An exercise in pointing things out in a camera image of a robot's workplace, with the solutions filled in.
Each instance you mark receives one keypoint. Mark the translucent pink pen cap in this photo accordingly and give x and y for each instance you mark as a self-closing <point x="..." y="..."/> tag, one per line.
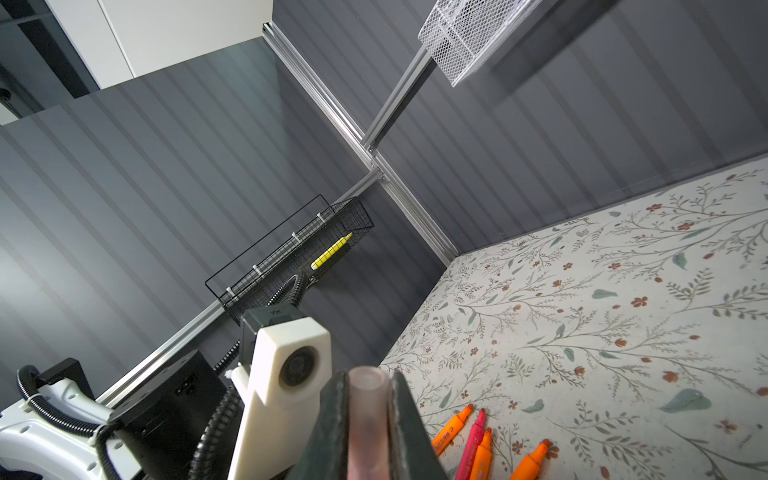
<point x="368" y="447"/>

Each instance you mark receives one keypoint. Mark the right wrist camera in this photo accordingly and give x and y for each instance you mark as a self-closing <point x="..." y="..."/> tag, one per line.
<point x="285" y="361"/>

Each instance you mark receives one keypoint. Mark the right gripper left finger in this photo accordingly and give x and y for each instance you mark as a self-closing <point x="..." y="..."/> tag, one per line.
<point x="326" y="454"/>

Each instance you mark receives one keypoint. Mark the yellow marker in basket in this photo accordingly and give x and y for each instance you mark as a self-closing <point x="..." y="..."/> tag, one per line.
<point x="330" y="252"/>

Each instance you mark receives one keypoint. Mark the black wire basket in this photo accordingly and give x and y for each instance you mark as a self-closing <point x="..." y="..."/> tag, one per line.
<point x="254" y="276"/>

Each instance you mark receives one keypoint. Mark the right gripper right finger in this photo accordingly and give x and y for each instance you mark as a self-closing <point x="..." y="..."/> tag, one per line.
<point x="411" y="455"/>

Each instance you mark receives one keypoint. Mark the white wire mesh basket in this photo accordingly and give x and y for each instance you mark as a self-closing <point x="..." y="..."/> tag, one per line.
<point x="461" y="35"/>

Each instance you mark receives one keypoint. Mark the orange marker pen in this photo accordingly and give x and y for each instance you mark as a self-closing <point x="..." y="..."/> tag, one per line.
<point x="530" y="466"/>
<point x="451" y="430"/>
<point x="482" y="463"/>

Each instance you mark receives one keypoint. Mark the pink marker pen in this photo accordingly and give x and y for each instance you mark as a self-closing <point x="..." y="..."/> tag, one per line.
<point x="470" y="451"/>

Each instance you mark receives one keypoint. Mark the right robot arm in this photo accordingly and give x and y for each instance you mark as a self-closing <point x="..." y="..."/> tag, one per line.
<point x="182" y="424"/>

